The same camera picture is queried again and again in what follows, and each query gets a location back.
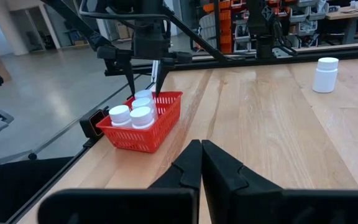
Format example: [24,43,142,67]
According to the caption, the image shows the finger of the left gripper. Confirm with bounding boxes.
[116,58,136,96]
[155,58,176,96]

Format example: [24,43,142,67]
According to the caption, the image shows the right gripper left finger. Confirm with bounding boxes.
[37,139,203,224]

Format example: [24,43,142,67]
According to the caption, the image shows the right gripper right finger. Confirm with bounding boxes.
[201,139,358,224]

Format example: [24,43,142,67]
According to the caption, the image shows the white plastic pill bottle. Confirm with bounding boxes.
[129,106,155,130]
[134,89,154,100]
[311,57,340,94]
[131,96,158,121]
[108,105,133,129]

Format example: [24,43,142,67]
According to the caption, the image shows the red plastic slotted basket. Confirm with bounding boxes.
[95,90,184,154]

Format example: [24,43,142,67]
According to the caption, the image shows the brown cardboard box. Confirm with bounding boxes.
[116,23,131,40]

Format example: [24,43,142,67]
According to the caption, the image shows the orange storage bin rack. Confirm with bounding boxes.
[202,0,252,54]

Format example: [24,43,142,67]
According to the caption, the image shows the black office chair seat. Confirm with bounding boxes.
[0,156,74,223]

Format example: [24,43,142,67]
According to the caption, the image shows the white building column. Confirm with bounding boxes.
[0,0,29,57]

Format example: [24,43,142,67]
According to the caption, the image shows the grey storage bins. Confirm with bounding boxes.
[287,0,329,37]

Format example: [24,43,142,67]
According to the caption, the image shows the wooden workbench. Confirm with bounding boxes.
[324,7,358,44]

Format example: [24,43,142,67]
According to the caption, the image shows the black looped cable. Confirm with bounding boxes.
[78,0,171,21]

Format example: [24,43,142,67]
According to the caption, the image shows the black small camera box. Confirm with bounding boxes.
[79,106,110,140]

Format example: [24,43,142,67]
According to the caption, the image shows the black aluminium rig frame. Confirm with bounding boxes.
[5,0,358,224]

